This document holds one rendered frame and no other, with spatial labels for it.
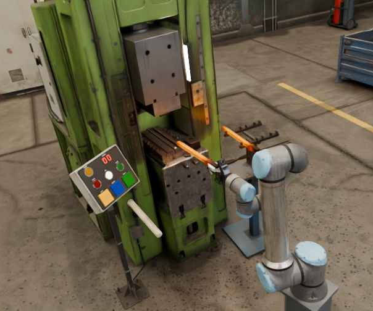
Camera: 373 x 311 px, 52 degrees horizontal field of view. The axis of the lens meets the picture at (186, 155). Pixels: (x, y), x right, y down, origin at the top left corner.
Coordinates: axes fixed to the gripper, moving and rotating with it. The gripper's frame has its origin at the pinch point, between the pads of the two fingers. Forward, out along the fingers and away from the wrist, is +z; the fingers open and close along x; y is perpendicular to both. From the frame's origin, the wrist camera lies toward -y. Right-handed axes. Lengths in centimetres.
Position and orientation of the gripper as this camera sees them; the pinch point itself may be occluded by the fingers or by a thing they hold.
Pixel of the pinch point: (210, 163)
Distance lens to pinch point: 230.9
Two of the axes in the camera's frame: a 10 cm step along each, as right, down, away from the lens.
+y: 1.0, 8.5, 5.1
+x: 8.5, -3.4, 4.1
